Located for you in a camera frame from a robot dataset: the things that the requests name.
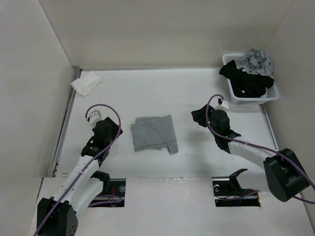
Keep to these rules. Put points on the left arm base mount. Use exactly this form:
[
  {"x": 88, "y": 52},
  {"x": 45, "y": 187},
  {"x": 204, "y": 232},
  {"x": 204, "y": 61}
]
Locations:
[{"x": 113, "y": 195}]

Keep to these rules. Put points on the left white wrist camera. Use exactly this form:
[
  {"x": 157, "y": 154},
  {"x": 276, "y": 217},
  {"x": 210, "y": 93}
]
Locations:
[{"x": 94, "y": 117}]

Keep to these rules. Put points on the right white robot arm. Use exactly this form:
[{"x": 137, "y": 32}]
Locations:
[{"x": 284, "y": 175}]

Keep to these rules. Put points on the folded white tank top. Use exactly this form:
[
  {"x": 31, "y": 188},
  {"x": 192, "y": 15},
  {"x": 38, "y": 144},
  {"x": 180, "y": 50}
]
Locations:
[{"x": 87, "y": 84}]

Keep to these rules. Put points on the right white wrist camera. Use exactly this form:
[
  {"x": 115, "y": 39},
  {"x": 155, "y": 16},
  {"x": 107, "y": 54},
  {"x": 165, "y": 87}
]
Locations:
[{"x": 222, "y": 104}]

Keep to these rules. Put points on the white plastic laundry basket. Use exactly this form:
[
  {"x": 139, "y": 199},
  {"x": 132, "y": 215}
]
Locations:
[{"x": 270, "y": 95}]

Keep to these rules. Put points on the grey tank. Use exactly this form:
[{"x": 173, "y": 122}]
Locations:
[
  {"x": 256, "y": 62},
  {"x": 151, "y": 133}
]

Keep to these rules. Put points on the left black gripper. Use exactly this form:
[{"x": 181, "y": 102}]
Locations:
[{"x": 113, "y": 127}]

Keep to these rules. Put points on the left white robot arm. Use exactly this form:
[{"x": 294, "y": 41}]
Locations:
[{"x": 58, "y": 215}]

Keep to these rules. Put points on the crumpled grey tank top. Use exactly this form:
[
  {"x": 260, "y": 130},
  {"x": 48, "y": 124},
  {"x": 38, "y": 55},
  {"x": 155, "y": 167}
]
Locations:
[{"x": 256, "y": 62}]

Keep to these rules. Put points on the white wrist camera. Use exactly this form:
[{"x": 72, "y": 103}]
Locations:
[
  {"x": 94, "y": 117},
  {"x": 222, "y": 104}
]

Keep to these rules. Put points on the black tank top in basket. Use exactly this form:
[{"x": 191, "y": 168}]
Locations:
[{"x": 243, "y": 84}]

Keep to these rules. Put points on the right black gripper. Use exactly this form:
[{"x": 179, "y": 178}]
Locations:
[{"x": 199, "y": 114}]

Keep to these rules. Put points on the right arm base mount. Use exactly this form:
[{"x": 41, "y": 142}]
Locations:
[{"x": 228, "y": 192}]

